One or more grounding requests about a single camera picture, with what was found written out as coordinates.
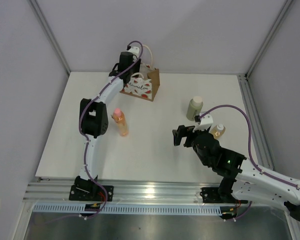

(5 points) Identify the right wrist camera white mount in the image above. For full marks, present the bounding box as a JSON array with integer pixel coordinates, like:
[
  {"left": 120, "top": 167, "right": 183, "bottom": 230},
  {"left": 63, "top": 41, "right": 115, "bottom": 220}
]
[{"left": 193, "top": 112, "right": 214, "bottom": 132}]

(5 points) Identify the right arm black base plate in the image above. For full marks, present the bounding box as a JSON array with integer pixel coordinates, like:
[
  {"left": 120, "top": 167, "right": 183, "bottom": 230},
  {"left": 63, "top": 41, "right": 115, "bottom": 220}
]
[{"left": 199, "top": 186, "right": 249, "bottom": 204}]

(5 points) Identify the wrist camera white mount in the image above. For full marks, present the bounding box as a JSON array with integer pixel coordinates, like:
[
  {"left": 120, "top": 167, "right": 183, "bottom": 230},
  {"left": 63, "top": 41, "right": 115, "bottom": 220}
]
[
  {"left": 193, "top": 112, "right": 214, "bottom": 132},
  {"left": 127, "top": 45, "right": 141, "bottom": 58}
]

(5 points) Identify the white slotted cable duct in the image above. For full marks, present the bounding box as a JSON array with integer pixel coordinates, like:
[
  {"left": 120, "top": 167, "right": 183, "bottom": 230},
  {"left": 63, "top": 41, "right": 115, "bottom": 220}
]
[{"left": 32, "top": 203, "right": 222, "bottom": 216}]

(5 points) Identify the aluminium mounting rail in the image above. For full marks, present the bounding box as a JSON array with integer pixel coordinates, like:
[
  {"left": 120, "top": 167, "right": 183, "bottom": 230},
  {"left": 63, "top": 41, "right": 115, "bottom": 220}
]
[{"left": 22, "top": 178, "right": 219, "bottom": 205}]

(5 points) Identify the right side aluminium rail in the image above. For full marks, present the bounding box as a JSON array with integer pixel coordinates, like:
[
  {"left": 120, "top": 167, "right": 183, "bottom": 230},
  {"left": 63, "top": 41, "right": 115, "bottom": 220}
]
[{"left": 237, "top": 73, "right": 275, "bottom": 170}]

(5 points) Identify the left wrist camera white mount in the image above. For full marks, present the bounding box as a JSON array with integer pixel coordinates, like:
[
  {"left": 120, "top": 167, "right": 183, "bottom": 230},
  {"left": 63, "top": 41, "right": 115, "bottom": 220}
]
[{"left": 127, "top": 45, "right": 141, "bottom": 58}]

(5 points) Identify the watermelon print canvas bag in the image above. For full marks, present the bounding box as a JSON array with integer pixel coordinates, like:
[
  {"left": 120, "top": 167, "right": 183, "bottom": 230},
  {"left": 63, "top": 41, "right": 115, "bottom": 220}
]
[{"left": 120, "top": 44, "right": 160, "bottom": 102}]

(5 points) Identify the green bottle white cap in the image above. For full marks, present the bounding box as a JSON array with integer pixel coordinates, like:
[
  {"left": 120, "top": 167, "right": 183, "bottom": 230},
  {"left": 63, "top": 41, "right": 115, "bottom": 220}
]
[{"left": 186, "top": 96, "right": 204, "bottom": 121}]

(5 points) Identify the right aluminium frame post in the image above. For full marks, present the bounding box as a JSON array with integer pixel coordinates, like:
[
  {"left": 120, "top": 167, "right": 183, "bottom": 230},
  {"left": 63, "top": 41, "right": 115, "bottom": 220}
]
[{"left": 245, "top": 0, "right": 297, "bottom": 81}]

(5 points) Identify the left aluminium frame post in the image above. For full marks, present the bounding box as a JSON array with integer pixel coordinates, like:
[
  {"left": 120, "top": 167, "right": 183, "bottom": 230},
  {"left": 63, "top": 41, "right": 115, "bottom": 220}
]
[{"left": 27, "top": 0, "right": 71, "bottom": 76}]

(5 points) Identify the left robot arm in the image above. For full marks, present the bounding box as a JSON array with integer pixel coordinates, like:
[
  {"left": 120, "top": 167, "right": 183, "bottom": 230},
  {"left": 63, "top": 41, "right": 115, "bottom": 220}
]
[{"left": 74, "top": 50, "right": 141, "bottom": 201}]

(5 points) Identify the aluminium frame post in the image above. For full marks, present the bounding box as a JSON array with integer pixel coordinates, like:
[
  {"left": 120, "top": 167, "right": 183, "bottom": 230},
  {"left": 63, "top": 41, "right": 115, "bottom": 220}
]
[
  {"left": 245, "top": 0, "right": 297, "bottom": 81},
  {"left": 27, "top": 0, "right": 71, "bottom": 76}
]

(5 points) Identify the small amber bottle white cap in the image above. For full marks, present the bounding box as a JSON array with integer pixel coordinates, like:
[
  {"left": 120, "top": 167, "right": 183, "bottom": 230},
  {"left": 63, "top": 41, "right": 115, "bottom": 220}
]
[{"left": 210, "top": 124, "right": 226, "bottom": 139}]

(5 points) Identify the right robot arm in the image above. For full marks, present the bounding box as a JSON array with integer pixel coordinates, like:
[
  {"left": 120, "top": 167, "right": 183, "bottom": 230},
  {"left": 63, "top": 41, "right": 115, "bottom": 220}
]
[{"left": 172, "top": 125, "right": 300, "bottom": 222}]

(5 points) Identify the orange bottle pink cap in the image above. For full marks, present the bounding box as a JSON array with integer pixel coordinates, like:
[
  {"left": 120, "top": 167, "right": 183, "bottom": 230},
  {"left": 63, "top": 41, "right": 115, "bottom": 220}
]
[{"left": 111, "top": 108, "right": 129, "bottom": 137}]

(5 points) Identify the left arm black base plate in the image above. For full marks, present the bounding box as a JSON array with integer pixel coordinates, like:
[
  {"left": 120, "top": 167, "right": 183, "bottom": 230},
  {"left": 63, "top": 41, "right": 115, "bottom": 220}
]
[{"left": 68, "top": 176, "right": 114, "bottom": 202}]

